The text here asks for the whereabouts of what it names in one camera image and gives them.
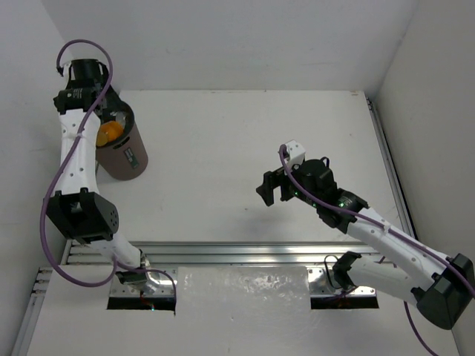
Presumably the brown plastic waste bin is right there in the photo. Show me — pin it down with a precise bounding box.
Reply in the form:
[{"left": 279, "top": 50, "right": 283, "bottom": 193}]
[{"left": 96, "top": 102, "right": 148, "bottom": 181}]

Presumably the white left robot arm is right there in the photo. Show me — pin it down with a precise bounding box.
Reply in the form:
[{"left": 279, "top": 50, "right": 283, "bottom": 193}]
[{"left": 45, "top": 59, "right": 149, "bottom": 271}]

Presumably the aluminium rail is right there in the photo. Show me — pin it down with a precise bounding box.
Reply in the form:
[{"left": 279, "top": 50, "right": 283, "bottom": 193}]
[
  {"left": 366, "top": 96, "right": 411, "bottom": 230},
  {"left": 11, "top": 293, "right": 44, "bottom": 356},
  {"left": 33, "top": 240, "right": 398, "bottom": 297}
]

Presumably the aluminium right side rail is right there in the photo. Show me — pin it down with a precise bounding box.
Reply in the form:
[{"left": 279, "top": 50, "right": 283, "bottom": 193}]
[{"left": 366, "top": 96, "right": 411, "bottom": 230}]

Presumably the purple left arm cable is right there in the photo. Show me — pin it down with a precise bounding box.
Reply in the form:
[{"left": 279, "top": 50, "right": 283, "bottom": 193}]
[{"left": 39, "top": 39, "right": 178, "bottom": 289}]

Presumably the clear bottle yellow cap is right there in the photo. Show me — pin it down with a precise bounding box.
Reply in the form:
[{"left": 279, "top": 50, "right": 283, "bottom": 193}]
[{"left": 96, "top": 132, "right": 108, "bottom": 147}]

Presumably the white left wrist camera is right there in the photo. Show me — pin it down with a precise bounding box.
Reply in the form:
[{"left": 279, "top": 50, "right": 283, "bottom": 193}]
[{"left": 56, "top": 62, "right": 71, "bottom": 82}]

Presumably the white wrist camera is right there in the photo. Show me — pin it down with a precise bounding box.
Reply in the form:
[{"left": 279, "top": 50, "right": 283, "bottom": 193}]
[
  {"left": 279, "top": 140, "right": 306, "bottom": 170},
  {"left": 56, "top": 62, "right": 71, "bottom": 82}
]

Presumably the small orange juice bottle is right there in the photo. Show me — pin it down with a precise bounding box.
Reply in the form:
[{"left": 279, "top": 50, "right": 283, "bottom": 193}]
[{"left": 98, "top": 121, "right": 124, "bottom": 143}]

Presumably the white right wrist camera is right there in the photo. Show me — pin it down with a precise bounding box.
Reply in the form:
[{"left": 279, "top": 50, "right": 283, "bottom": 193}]
[{"left": 279, "top": 140, "right": 306, "bottom": 170}]

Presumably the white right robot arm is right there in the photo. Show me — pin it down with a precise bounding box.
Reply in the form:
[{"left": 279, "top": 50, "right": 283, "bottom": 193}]
[{"left": 256, "top": 158, "right": 474, "bottom": 330}]

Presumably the aluminium left side rail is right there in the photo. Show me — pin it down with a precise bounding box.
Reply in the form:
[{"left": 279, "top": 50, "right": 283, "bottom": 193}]
[{"left": 11, "top": 293, "right": 44, "bottom": 356}]

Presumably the aluminium front rail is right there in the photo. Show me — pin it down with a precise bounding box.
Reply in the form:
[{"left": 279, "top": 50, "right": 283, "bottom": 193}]
[{"left": 33, "top": 240, "right": 398, "bottom": 297}]

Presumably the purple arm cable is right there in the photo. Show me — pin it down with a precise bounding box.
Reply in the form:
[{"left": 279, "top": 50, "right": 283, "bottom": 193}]
[
  {"left": 280, "top": 145, "right": 475, "bottom": 356},
  {"left": 39, "top": 39, "right": 178, "bottom": 289}
]

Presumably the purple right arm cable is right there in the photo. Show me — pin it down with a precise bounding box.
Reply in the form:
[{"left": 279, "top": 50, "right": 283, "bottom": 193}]
[{"left": 280, "top": 145, "right": 475, "bottom": 356}]

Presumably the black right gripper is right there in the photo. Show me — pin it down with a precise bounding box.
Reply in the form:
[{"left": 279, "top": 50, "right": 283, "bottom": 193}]
[{"left": 256, "top": 157, "right": 320, "bottom": 208}]

